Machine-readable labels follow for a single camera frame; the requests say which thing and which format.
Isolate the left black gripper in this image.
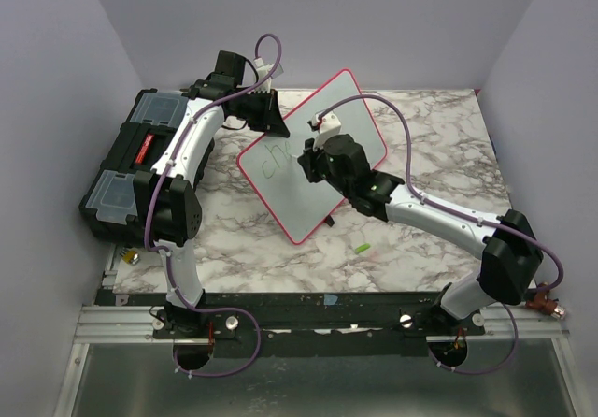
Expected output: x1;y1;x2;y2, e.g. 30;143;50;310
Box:
230;88;289;137

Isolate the pink framed whiteboard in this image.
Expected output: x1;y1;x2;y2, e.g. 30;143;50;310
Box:
237;69;361;245

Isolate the green marker cap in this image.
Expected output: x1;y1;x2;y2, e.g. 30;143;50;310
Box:
354;243;371;254

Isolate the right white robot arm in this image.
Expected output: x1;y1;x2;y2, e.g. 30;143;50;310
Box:
298;134;543;335

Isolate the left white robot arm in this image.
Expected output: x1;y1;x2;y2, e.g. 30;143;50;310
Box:
134;51;290;338

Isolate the blue tape piece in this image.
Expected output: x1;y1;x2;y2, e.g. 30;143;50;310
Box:
323;294;339;307

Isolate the black toolbox with clear lids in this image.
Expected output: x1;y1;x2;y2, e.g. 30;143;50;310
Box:
78;88;217;250

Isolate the small yellow metal part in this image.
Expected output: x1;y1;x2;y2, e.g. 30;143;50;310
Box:
119;247;140;266

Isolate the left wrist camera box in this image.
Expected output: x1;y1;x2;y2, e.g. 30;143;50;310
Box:
253;57;284;93

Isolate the wire whiteboard stand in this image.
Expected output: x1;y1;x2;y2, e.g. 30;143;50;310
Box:
324;214;335;227

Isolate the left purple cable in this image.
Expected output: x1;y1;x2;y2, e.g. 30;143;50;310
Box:
142;33;284;381

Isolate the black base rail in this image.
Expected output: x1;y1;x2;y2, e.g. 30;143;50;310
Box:
93;290;485;359

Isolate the brown cable connector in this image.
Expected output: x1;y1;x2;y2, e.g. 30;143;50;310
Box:
524;282;567;320

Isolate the aluminium extrusion rail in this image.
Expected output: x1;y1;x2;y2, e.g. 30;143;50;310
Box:
74;306;154;344

